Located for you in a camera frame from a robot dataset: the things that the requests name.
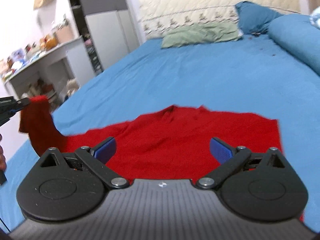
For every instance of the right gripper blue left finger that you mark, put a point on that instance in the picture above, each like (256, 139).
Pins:
(105, 150)

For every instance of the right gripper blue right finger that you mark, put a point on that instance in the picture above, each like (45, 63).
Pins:
(220, 150)

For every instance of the red knit sweater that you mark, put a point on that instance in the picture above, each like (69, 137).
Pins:
(68, 182)

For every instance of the person's left hand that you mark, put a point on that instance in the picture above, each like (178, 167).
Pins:
(3, 164)

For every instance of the white desk shelf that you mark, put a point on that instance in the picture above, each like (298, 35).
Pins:
(64, 62)

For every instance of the blue bed sheet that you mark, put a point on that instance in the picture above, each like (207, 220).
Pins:
(250, 75)

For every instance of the clutter on desk top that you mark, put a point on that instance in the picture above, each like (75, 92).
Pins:
(60, 33)

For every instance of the green pillow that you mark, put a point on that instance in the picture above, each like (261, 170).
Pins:
(214, 32)

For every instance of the white wardrobe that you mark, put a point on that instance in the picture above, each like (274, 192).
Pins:
(107, 29)

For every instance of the dark blue pillow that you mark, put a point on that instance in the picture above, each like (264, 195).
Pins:
(254, 18)

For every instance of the blue rolled duvet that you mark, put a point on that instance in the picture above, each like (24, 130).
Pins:
(296, 34)

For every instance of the cream quilted headboard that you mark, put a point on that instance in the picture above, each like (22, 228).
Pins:
(159, 16)

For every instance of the light blue patterned blanket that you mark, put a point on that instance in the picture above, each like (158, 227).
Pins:
(315, 18)

